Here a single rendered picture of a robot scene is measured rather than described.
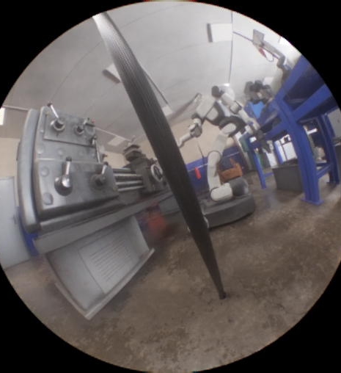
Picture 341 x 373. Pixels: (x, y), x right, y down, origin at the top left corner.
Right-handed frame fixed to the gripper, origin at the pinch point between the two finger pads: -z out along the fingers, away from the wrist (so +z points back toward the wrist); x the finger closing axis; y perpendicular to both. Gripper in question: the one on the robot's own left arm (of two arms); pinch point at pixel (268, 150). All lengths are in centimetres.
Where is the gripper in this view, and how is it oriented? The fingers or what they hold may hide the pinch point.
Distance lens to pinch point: 113.9
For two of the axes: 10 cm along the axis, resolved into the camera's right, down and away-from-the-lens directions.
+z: -3.8, -9.0, 2.3
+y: 3.8, -3.7, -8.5
